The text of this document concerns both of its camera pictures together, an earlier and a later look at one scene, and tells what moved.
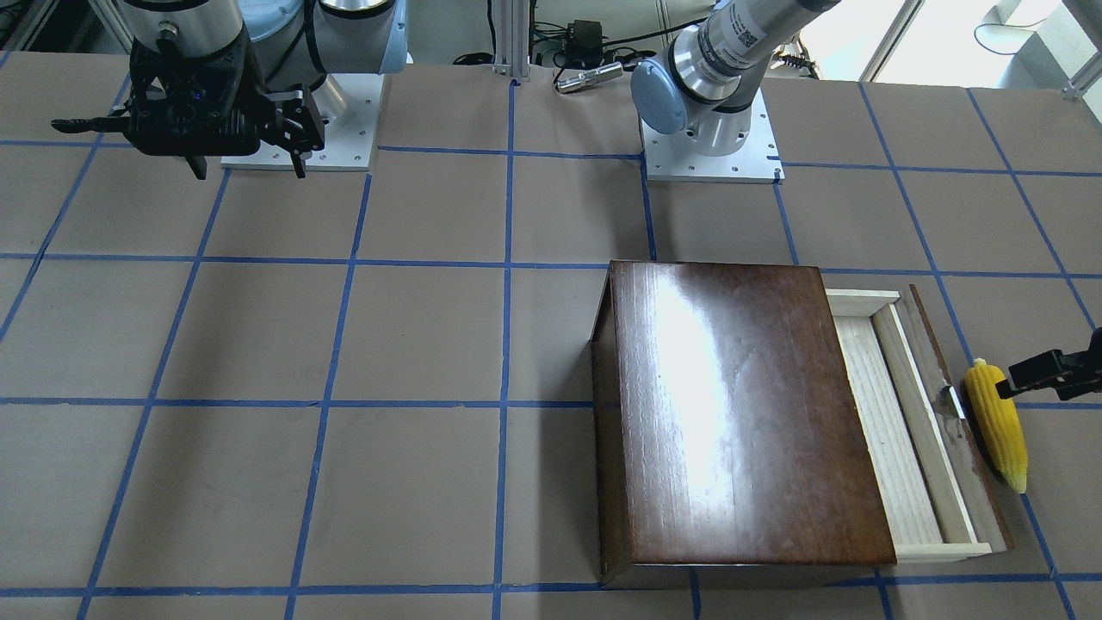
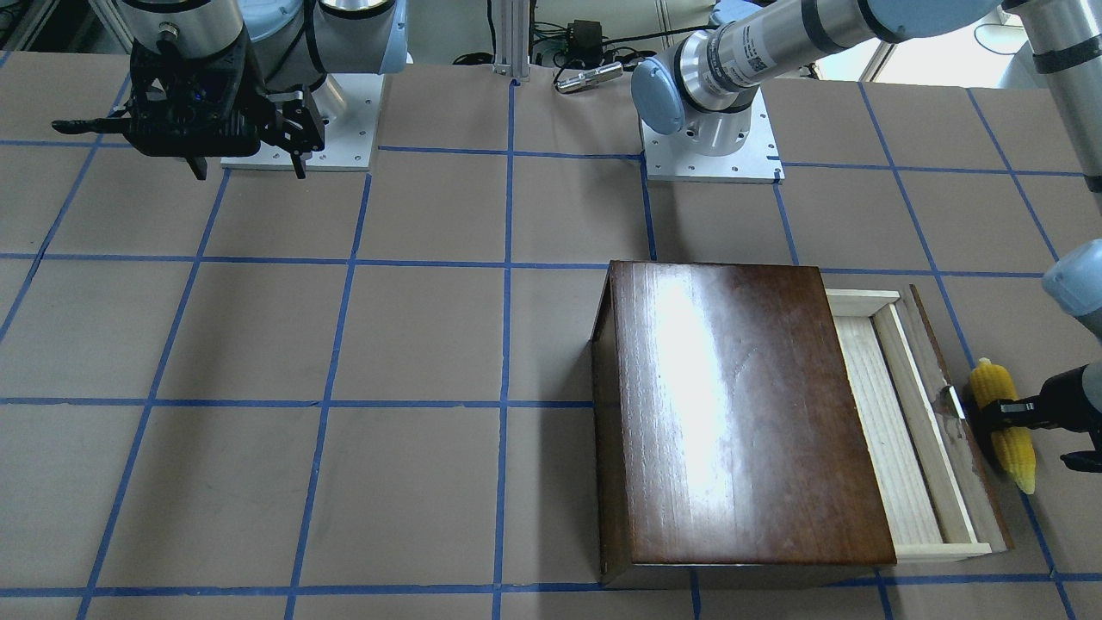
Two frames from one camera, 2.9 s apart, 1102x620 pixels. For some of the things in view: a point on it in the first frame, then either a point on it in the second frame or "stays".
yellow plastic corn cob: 997,423 stays
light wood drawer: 938,492 stays
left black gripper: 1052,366 to 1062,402
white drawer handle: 956,403 stays
